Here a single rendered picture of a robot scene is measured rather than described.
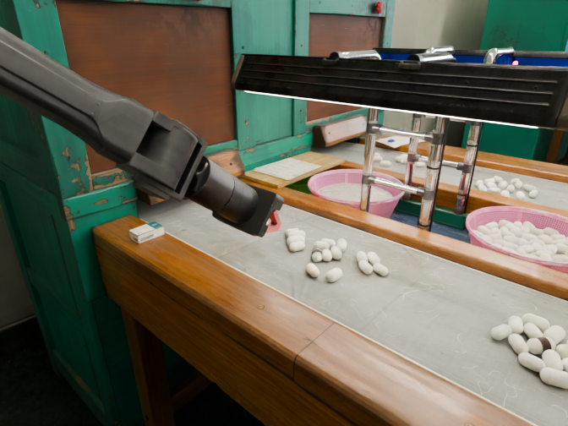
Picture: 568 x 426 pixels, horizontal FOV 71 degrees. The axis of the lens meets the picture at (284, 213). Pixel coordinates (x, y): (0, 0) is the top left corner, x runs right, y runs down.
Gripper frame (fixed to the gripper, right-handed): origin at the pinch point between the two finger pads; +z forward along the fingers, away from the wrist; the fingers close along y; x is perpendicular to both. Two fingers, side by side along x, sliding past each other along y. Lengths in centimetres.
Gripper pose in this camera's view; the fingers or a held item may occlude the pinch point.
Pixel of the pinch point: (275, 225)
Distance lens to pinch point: 65.3
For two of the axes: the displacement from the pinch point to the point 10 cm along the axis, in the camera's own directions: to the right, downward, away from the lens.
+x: -4.2, 9.0, -1.2
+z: 5.2, 3.4, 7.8
